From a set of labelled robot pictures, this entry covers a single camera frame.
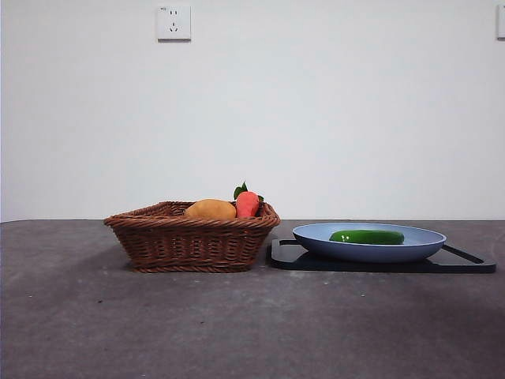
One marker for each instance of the pale blue plate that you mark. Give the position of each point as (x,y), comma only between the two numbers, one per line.
(363,253)

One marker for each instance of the dark rectangular tray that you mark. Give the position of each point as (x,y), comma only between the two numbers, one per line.
(288,258)

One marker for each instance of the white wall socket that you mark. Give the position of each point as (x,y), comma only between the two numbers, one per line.
(174,22)
(501,21)

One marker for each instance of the brown wicker basket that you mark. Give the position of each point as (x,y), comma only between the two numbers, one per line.
(189,245)

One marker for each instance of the green toy pepper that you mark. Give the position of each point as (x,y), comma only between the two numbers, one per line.
(367,237)

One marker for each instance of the orange toy carrot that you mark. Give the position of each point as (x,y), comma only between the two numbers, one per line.
(247,203)

